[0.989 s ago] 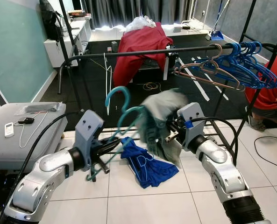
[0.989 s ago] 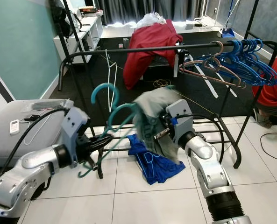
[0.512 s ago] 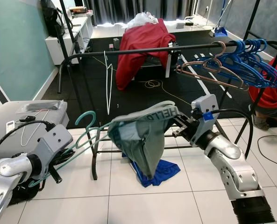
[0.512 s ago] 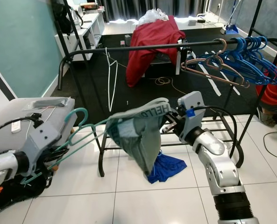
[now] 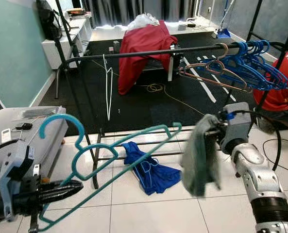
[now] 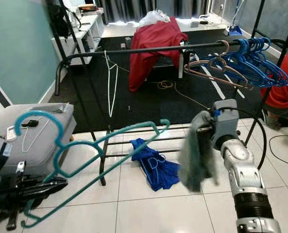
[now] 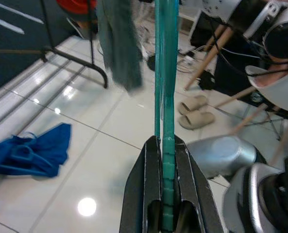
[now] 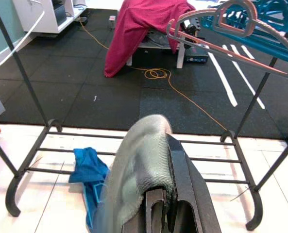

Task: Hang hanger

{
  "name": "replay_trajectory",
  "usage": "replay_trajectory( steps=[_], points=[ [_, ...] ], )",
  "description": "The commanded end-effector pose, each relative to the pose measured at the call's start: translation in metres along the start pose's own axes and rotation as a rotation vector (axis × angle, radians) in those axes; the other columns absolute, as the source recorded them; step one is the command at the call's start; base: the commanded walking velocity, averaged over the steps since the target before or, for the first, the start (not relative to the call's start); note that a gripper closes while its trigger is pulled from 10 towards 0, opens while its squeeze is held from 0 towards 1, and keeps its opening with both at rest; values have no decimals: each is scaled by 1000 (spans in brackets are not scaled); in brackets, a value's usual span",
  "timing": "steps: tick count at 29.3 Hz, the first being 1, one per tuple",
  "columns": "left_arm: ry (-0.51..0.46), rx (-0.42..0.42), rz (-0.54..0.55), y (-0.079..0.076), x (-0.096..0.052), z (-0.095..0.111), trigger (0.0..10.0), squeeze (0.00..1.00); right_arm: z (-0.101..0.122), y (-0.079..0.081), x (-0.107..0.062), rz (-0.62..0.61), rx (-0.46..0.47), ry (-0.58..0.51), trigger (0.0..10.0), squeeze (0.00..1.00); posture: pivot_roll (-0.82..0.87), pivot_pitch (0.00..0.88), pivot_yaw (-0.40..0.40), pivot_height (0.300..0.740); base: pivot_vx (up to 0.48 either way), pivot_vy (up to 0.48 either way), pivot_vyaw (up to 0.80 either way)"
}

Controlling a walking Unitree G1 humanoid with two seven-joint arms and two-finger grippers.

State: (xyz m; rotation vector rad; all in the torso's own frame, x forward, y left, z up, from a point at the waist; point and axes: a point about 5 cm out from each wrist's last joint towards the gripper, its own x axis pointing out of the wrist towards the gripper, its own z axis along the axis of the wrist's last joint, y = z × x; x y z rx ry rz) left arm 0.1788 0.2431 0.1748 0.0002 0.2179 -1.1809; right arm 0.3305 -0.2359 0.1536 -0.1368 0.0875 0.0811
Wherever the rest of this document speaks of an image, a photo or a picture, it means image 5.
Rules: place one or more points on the small black remote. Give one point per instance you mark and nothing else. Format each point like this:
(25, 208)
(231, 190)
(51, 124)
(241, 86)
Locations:
(24, 126)

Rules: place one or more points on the white shelf unit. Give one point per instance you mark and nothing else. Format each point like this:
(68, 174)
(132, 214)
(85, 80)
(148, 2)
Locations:
(51, 53)

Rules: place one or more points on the black backpack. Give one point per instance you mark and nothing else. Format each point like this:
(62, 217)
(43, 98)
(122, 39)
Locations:
(47, 22)

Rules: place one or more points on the royal blue garment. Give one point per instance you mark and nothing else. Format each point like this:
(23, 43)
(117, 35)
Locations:
(148, 170)

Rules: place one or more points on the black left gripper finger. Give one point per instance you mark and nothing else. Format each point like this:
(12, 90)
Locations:
(51, 198)
(61, 186)

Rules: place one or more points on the black metal clothes rack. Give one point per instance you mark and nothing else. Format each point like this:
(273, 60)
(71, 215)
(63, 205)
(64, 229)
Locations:
(158, 51)

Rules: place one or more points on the grey storage box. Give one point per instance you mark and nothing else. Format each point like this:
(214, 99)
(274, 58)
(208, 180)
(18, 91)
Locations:
(56, 141)

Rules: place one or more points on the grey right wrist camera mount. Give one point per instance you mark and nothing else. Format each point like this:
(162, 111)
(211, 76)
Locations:
(238, 126)

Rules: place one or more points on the blue broom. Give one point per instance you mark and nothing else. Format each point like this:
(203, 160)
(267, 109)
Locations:
(225, 34)

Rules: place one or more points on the teal plastic hanger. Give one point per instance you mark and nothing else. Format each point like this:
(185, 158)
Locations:
(61, 117)

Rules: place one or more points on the white plastic bag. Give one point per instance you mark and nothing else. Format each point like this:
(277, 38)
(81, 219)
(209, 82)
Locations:
(144, 22)

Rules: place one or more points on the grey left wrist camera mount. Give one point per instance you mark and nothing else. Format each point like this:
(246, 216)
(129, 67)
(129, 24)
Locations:
(15, 170)

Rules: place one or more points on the person in red shirt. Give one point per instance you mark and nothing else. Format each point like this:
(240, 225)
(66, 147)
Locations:
(282, 87)

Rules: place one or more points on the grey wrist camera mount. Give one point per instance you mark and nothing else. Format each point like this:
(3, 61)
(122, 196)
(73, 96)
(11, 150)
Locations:
(238, 126)
(15, 170)

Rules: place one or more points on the blue plastic hanger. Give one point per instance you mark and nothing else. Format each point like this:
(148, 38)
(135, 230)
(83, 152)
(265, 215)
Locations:
(209, 62)
(287, 85)
(267, 80)

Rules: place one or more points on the small electronic display device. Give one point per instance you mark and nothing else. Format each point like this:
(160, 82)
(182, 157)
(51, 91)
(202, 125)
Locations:
(76, 10)

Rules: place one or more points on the red cloth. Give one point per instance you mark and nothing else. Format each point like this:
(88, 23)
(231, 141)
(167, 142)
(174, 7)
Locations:
(139, 53)

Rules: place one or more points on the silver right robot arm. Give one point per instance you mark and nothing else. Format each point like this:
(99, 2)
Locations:
(260, 179)

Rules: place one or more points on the copper coloured hanger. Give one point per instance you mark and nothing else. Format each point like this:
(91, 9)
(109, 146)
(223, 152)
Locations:
(182, 73)

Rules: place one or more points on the dark curtains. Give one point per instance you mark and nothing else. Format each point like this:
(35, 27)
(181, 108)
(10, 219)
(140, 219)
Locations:
(134, 7)

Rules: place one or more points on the white remote control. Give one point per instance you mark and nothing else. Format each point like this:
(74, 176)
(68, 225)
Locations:
(6, 135)

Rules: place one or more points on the clear plastic package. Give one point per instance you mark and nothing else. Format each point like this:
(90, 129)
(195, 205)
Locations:
(39, 113)

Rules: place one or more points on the grey-green garment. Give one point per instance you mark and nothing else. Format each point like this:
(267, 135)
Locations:
(199, 160)

